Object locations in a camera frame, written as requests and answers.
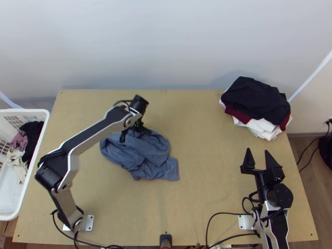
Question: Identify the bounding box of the white laundry basket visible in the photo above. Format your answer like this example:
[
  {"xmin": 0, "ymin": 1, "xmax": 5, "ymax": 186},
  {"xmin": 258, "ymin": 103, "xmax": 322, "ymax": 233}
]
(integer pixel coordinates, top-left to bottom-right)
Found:
[{"xmin": 0, "ymin": 109, "xmax": 50, "ymax": 221}]

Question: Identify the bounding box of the white wall conduit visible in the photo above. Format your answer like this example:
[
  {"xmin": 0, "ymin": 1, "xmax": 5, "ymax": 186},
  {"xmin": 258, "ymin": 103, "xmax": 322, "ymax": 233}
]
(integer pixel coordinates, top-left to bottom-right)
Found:
[{"xmin": 288, "ymin": 50, "xmax": 332, "ymax": 102}]

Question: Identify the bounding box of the black cable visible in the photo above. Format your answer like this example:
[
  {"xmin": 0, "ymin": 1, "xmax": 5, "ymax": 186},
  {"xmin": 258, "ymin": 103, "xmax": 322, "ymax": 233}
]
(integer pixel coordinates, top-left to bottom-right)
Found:
[
  {"xmin": 205, "ymin": 212, "xmax": 251, "ymax": 249},
  {"xmin": 298, "ymin": 148, "xmax": 323, "ymax": 173},
  {"xmin": 296, "ymin": 137, "xmax": 323, "ymax": 166},
  {"xmin": 207, "ymin": 232, "xmax": 260, "ymax": 248},
  {"xmin": 50, "ymin": 210, "xmax": 125, "ymax": 249}
]

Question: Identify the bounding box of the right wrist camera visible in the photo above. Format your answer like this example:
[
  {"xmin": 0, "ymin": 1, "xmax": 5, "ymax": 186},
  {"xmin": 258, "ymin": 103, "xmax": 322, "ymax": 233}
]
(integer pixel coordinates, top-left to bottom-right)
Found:
[{"xmin": 269, "ymin": 168, "xmax": 286, "ymax": 184}]

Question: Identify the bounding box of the heap of clothes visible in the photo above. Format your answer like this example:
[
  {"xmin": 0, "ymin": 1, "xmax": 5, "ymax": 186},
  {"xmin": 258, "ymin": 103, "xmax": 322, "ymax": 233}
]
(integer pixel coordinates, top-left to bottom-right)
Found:
[{"xmin": 6, "ymin": 120, "xmax": 45, "ymax": 180}]

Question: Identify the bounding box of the blue t-shirt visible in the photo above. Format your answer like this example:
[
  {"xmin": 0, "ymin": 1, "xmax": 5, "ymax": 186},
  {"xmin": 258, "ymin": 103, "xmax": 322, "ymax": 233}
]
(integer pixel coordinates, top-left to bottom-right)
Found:
[{"xmin": 100, "ymin": 128, "xmax": 180, "ymax": 182}]

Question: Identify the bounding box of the pile of folded clothes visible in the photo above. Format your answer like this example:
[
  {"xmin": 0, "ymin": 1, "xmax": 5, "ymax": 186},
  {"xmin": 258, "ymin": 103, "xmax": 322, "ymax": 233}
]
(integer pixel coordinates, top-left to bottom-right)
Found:
[{"xmin": 219, "ymin": 76, "xmax": 293, "ymax": 142}]

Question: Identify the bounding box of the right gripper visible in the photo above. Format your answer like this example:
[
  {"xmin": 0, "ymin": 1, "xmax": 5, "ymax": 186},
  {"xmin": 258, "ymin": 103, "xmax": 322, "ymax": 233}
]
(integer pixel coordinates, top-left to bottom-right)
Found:
[{"xmin": 240, "ymin": 148, "xmax": 283, "ymax": 202}]

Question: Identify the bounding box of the black bag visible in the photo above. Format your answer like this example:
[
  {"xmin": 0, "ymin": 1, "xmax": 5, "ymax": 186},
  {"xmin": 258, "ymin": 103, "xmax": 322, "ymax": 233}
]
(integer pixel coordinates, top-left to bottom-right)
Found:
[{"xmin": 318, "ymin": 127, "xmax": 332, "ymax": 170}]

